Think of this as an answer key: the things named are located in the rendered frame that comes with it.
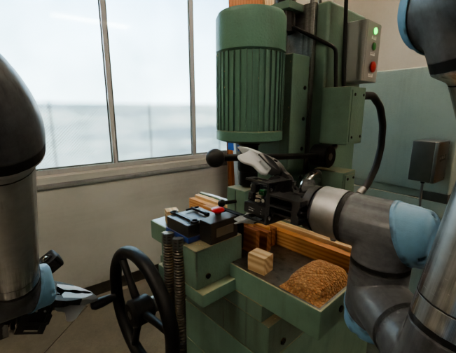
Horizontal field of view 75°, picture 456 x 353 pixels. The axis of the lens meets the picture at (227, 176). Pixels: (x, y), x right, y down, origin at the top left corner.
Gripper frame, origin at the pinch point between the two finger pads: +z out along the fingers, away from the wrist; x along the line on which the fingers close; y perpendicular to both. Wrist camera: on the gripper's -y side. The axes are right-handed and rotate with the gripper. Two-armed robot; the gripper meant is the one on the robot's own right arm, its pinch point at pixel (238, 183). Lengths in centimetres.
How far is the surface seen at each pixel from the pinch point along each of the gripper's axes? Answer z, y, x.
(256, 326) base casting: -6.7, -1.2, 30.5
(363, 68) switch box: -4, -42, -28
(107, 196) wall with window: 147, -29, 41
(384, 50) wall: 70, -248, -79
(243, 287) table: -2.4, -0.9, 23.2
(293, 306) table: -15.4, -0.7, 20.8
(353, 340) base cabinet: -11, -47, 56
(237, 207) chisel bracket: 11.5, -11.8, 10.4
